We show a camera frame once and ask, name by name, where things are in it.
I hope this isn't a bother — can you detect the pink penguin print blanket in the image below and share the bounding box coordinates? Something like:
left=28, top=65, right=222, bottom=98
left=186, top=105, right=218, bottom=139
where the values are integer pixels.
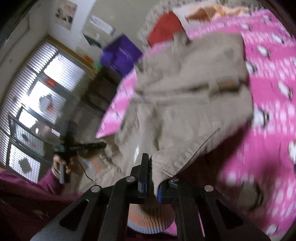
left=96, top=9, right=295, bottom=237

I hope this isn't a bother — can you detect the beige khaki jacket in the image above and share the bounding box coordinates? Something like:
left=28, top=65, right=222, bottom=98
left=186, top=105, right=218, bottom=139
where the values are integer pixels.
left=87, top=31, right=255, bottom=235

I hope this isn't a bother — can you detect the magenta left sleeve forearm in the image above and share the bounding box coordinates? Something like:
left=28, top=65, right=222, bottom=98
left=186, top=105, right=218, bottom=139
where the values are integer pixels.
left=1, top=169, right=81, bottom=240

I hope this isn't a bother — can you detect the purple shopping bag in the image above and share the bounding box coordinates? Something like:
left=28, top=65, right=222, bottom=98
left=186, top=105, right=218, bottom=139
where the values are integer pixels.
left=100, top=34, right=143, bottom=77

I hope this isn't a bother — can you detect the white pillow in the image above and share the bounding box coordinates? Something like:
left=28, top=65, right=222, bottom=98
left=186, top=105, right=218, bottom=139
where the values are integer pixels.
left=173, top=2, right=203, bottom=32

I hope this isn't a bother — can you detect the floral grey quilt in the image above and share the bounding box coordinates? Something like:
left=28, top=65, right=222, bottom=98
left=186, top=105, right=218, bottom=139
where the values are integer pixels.
left=137, top=0, right=223, bottom=47

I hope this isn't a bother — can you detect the white wall calendar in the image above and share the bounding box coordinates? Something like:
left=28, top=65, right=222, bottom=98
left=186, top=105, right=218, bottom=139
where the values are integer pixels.
left=89, top=15, right=115, bottom=36

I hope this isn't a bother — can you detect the red heart cushion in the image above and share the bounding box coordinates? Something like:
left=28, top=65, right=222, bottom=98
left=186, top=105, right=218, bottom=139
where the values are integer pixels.
left=147, top=11, right=184, bottom=47

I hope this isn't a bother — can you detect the orange fringed cloth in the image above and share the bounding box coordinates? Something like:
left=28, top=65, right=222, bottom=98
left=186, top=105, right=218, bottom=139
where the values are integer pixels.
left=185, top=4, right=250, bottom=23

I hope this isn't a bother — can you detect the person left hand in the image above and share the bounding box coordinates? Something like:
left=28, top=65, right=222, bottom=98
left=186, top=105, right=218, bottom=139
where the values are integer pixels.
left=52, top=155, right=79, bottom=177

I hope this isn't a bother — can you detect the wall photo poster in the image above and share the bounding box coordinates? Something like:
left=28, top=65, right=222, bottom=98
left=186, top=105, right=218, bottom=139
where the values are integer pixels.
left=54, top=1, right=78, bottom=30

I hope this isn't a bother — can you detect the dark wooden side cabinet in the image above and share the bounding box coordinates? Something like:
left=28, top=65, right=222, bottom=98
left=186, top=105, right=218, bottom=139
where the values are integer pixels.
left=81, top=66, right=122, bottom=116

